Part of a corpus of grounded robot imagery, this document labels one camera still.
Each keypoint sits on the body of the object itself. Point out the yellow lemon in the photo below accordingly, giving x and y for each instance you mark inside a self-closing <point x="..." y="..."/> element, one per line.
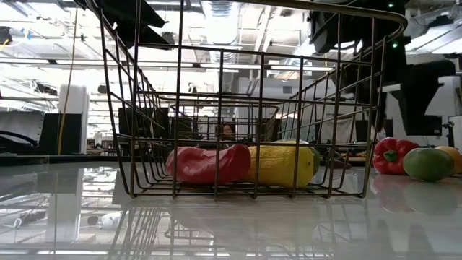
<point x="278" y="166"/>

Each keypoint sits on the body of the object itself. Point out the plain red pepper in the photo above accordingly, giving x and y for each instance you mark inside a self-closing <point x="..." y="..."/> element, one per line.
<point x="202" y="166"/>

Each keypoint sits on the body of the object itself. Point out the black ceiling device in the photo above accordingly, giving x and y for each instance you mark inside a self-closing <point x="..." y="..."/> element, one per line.
<point x="5" y="36"/>

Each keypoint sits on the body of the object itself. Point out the red bell pepper green stem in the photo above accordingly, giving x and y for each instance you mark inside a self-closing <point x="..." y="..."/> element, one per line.
<point x="384" y="167"/>

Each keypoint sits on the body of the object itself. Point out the black tripod stand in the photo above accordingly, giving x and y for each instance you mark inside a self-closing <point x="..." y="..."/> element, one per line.
<point x="450" y="135"/>

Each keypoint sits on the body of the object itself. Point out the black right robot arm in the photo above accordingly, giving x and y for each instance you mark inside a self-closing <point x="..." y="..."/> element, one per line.
<point x="346" y="25"/>

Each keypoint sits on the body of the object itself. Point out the black overhead camera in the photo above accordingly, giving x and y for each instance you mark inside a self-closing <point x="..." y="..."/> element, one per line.
<point x="169" y="38"/>

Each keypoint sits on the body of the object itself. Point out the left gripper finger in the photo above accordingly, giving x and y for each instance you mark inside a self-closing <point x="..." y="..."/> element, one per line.
<point x="144" y="36"/>
<point x="126" y="12"/>

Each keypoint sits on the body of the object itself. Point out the white hanging cloth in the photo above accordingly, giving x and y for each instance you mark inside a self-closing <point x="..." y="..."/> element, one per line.
<point x="344" y="131"/>

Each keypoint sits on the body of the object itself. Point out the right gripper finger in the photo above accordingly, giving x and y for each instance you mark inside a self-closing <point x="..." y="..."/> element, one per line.
<point x="424" y="112"/>
<point x="364" y="79"/>

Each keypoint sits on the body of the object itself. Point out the ribbed silver ceiling duct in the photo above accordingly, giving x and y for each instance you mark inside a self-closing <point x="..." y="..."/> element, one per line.
<point x="222" y="21"/>

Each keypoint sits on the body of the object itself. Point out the person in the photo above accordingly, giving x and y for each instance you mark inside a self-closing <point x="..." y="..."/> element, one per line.
<point x="228" y="131"/>

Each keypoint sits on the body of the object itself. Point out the white board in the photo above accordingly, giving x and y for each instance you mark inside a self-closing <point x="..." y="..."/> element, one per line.
<point x="458" y="130"/>

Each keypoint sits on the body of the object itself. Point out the small black hanging device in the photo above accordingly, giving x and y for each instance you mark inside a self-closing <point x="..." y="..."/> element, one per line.
<point x="192" y="88"/>

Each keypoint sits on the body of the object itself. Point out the yellow orange mango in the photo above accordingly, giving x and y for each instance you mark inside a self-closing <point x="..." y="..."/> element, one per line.
<point x="456" y="157"/>

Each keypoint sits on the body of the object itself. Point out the round black lamp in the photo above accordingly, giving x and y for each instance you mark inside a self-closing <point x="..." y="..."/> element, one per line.
<point x="102" y="89"/>

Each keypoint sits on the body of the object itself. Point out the green lime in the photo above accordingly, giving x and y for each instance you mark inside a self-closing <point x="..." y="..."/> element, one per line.
<point x="427" y="164"/>

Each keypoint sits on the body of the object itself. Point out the white pillar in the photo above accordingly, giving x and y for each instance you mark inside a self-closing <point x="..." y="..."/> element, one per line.
<point x="77" y="104"/>

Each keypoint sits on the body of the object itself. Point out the black partition panel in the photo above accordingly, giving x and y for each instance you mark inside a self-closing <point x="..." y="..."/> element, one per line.
<point x="50" y="133"/>

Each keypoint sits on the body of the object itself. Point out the grey perforated sheet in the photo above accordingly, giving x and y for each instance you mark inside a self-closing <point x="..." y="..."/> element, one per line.
<point x="21" y="122"/>

